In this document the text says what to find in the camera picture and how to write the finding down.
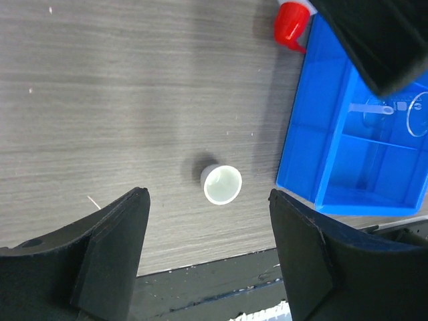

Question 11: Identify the white slotted cable duct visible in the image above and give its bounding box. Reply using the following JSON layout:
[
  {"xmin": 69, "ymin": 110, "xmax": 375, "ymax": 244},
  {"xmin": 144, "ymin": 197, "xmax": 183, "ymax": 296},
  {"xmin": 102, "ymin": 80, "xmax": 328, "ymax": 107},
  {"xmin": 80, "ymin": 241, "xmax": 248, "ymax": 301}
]
[{"xmin": 230, "ymin": 301, "xmax": 292, "ymax": 321}]

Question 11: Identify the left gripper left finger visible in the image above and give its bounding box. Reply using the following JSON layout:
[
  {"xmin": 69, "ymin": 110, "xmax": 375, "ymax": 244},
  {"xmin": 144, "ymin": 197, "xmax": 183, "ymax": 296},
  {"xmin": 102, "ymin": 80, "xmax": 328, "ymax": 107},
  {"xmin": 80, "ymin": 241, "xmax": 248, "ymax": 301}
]
[{"xmin": 1, "ymin": 187, "xmax": 150, "ymax": 320}]

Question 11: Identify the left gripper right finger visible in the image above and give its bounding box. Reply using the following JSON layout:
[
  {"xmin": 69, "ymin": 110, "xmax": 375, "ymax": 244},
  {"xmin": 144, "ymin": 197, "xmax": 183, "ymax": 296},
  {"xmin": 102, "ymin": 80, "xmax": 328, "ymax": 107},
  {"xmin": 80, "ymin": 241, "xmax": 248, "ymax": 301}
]
[{"xmin": 269, "ymin": 189, "xmax": 427, "ymax": 320}]

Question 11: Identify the blue divided plastic bin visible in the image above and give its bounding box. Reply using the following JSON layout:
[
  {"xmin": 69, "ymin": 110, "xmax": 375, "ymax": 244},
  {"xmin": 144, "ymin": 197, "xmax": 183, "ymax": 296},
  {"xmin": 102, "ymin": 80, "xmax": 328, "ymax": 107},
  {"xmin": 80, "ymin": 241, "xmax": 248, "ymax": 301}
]
[{"xmin": 276, "ymin": 15, "xmax": 427, "ymax": 217}]

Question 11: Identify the white squeeze bottle red cap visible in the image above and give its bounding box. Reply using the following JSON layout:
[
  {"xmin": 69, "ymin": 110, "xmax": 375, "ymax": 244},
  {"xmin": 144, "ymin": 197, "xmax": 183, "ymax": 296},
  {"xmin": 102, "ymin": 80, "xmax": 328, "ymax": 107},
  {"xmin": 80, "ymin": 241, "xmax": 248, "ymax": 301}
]
[{"xmin": 274, "ymin": 0, "xmax": 318, "ymax": 54}]

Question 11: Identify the clear glass beaker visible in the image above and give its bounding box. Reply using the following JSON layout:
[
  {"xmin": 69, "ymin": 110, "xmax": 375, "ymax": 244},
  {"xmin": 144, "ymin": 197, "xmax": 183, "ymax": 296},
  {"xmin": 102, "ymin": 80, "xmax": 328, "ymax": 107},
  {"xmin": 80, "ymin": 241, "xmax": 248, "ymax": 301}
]
[{"xmin": 406, "ymin": 91, "xmax": 427, "ymax": 138}]

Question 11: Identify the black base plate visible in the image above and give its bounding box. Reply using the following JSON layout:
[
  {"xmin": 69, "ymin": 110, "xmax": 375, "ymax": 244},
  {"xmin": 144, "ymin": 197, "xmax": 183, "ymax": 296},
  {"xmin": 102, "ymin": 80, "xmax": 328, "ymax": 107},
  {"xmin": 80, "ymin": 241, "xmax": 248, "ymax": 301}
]
[{"xmin": 128, "ymin": 248, "xmax": 288, "ymax": 320}]

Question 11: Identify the small translucent plastic cup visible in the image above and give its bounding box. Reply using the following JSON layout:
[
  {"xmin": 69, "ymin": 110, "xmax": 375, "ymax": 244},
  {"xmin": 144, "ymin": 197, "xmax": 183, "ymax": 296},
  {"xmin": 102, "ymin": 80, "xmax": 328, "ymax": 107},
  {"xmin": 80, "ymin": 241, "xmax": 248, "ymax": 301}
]
[{"xmin": 200, "ymin": 164, "xmax": 243, "ymax": 205}]

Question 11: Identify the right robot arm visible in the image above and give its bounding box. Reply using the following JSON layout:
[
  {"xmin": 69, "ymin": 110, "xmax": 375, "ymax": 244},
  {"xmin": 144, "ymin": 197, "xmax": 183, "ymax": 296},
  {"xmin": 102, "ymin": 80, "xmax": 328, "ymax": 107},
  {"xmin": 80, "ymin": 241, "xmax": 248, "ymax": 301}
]
[{"xmin": 312, "ymin": 0, "xmax": 427, "ymax": 96}]

